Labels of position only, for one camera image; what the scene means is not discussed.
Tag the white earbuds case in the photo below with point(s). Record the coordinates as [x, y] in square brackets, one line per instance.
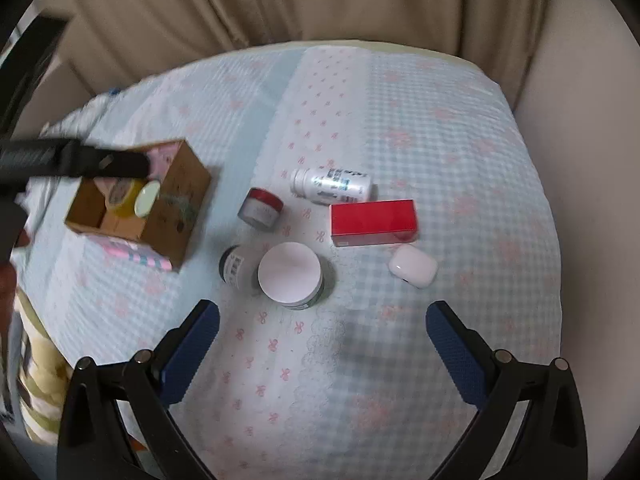
[413, 265]

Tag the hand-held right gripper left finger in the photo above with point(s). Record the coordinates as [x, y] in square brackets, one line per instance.
[192, 350]

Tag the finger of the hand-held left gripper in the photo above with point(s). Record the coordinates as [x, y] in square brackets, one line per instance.
[75, 160]

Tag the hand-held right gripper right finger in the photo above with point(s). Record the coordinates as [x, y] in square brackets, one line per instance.
[455, 350]

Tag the red lid glass jar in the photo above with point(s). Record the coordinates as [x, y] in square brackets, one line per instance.
[260, 207]

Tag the yellow striped pillow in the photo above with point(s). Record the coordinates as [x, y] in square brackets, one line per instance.
[42, 370]

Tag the red rectangular box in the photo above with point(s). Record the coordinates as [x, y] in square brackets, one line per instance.
[374, 221]

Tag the beige curtain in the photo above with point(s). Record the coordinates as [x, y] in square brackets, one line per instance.
[250, 5]

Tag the blue checked bed sheet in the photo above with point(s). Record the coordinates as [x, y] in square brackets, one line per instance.
[400, 135]

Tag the grey headboard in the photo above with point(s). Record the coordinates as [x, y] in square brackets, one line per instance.
[35, 70]

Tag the pale green mattress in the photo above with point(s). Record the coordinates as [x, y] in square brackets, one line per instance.
[420, 52]

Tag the white plastic bottle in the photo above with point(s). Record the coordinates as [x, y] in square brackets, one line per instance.
[332, 185]

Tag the cardboard box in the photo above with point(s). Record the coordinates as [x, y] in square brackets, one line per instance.
[150, 230]

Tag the person's left hand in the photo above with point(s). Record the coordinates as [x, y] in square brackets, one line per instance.
[7, 290]

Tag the small dark bottle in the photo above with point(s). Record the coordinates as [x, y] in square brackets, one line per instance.
[234, 266]

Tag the large white lid jar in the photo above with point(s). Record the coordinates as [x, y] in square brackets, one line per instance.
[290, 272]

